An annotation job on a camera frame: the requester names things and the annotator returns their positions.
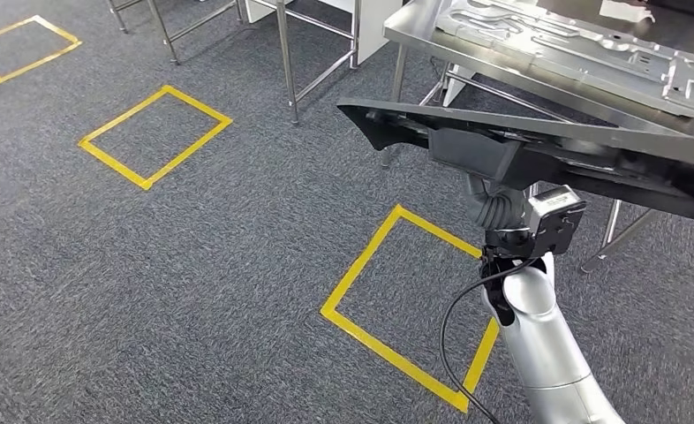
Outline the black plastic panel part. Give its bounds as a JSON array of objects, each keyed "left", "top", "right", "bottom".
[{"left": 336, "top": 97, "right": 694, "bottom": 228}]

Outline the stainless steel workbench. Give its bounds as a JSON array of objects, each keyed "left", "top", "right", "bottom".
[{"left": 380, "top": 0, "right": 694, "bottom": 276}]

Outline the stainless steel table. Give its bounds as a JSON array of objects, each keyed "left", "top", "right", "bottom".
[{"left": 107, "top": 0, "right": 363, "bottom": 125}]

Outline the large grey metal plate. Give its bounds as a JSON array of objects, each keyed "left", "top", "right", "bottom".
[{"left": 434, "top": 0, "right": 694, "bottom": 118}]

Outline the white paper sheet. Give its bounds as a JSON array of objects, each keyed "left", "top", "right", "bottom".
[{"left": 598, "top": 0, "right": 657, "bottom": 25}]

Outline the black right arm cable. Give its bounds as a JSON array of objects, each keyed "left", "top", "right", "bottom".
[{"left": 438, "top": 256, "right": 539, "bottom": 424}]

